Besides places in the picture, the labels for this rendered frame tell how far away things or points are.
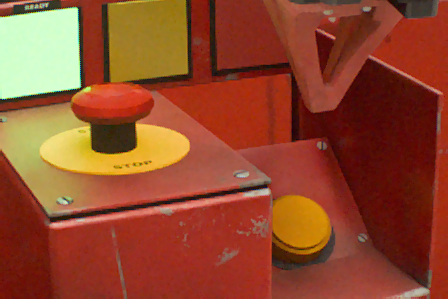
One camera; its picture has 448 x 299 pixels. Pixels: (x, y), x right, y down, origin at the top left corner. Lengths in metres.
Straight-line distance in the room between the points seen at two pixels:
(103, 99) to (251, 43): 0.15
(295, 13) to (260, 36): 0.16
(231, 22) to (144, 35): 0.05
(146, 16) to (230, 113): 0.25
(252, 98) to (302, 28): 0.37
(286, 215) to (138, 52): 0.12
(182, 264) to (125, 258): 0.03
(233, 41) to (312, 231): 0.12
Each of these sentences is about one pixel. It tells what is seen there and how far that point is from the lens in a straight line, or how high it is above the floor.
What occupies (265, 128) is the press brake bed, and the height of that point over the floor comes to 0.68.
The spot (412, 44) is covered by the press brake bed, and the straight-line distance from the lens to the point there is 1.04.
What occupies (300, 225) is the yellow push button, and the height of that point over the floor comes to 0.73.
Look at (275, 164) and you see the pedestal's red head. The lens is 0.70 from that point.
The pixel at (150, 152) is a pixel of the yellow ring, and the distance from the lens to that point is 0.61.
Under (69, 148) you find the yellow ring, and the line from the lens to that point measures 0.62.
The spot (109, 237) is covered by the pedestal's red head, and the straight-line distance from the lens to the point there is 0.55.
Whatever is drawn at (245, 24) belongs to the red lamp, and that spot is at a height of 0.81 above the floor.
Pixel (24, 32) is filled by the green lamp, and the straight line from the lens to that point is 0.68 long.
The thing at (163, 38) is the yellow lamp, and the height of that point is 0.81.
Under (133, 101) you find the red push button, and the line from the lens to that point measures 0.60.
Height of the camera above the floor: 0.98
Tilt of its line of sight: 19 degrees down
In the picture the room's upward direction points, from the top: 2 degrees counter-clockwise
